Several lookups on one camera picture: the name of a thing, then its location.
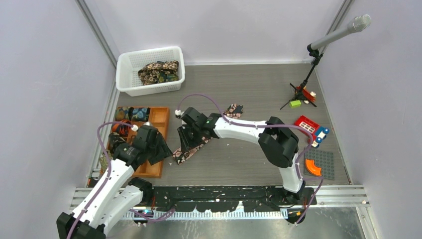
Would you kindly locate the floral ties in basket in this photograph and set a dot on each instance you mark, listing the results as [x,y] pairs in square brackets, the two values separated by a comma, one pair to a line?
[159,72]

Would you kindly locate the green toy block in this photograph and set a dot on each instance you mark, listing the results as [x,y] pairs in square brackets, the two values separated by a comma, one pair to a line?
[295,104]

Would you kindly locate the blue floral rolled tie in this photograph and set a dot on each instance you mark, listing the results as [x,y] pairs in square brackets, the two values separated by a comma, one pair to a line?
[139,114]

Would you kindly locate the red toy piece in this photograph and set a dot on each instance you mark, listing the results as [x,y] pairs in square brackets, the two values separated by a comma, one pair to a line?
[305,95]

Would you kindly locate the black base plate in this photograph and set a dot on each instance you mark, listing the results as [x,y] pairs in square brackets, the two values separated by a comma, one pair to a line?
[223,198]

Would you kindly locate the orange wooden compartment tray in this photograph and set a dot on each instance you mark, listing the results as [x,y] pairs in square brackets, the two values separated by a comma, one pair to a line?
[159,118]

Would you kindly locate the red toy bus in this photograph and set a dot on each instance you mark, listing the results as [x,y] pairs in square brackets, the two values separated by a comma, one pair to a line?
[318,132]

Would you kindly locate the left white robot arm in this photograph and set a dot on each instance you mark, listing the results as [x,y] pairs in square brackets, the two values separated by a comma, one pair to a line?
[117,191]

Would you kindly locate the white plastic basket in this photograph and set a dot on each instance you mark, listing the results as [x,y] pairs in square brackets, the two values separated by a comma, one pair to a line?
[130,63]

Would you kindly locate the grey studded baseplate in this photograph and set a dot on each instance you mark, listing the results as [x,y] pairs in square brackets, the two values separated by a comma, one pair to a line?
[324,160]

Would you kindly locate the olive patterned rolled tie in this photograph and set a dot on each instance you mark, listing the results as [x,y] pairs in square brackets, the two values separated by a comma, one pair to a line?
[103,160]

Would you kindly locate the orange curved toy piece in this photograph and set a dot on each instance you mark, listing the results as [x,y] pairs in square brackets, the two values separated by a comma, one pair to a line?
[312,168]

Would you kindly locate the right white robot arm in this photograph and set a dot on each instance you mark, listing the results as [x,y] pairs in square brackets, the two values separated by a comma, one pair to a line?
[278,143]

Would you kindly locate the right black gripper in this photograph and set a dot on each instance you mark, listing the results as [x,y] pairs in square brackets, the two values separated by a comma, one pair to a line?
[185,141]

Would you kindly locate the yellow floral rolled tie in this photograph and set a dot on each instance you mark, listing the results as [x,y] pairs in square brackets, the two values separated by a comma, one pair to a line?
[121,113]

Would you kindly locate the grey microphone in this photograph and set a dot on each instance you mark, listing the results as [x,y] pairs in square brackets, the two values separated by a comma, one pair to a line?
[358,24]

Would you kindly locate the black pink floral tie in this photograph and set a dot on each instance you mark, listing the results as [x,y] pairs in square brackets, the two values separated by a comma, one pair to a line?
[234,111]

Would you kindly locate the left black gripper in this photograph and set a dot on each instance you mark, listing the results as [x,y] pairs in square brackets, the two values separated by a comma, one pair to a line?
[163,152]

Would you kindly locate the dark patterned rolled tie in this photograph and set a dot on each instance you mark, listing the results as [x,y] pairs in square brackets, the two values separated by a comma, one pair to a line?
[114,140]

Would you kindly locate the orange striped rolled tie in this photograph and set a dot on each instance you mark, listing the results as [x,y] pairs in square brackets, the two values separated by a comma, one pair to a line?
[122,127]

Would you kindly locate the black microphone tripod stand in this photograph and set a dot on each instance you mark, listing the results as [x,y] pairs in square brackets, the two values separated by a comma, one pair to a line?
[317,57]

